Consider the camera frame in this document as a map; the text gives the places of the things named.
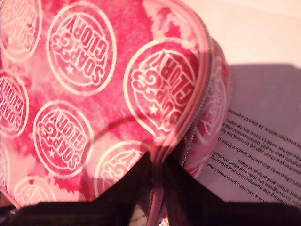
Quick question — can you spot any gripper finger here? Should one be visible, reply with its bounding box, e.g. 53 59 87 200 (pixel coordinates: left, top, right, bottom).
95 152 153 226
163 155 226 226

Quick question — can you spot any pink printed zip bag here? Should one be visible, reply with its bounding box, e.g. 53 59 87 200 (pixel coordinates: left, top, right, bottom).
0 0 233 226

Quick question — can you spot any printed text paper sheet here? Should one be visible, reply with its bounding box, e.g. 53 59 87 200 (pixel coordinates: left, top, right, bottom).
183 0 301 205

